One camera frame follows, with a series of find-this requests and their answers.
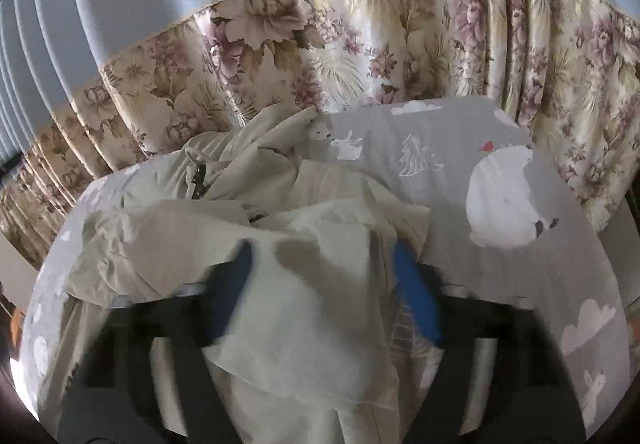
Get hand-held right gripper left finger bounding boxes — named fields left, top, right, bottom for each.
left=75, top=239, right=256, bottom=430

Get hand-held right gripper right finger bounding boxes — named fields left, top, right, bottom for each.
left=392, top=244, right=576, bottom=430

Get beige jacket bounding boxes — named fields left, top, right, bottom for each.
left=65, top=104, right=436, bottom=444

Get grey printed bedsheet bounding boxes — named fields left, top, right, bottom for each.
left=15, top=97, right=632, bottom=444

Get blue floral curtain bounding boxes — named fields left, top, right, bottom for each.
left=0, top=0, right=640, bottom=270

